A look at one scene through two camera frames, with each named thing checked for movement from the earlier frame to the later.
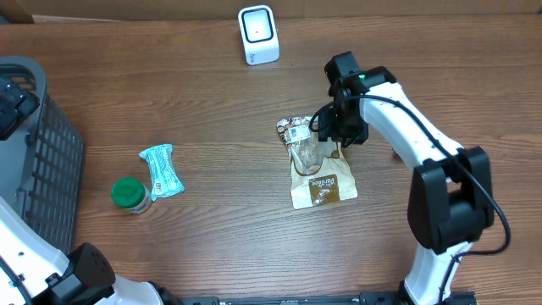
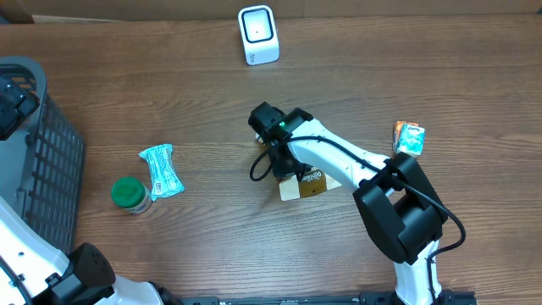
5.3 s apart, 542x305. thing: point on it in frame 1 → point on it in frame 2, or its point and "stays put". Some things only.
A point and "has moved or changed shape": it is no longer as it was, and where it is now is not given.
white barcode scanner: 259,34 stays put
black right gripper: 329,131 → 284,169
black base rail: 366,298 stays put
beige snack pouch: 320,172 has moved or changed shape
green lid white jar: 130,194 stays put
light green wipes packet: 163,178 stays put
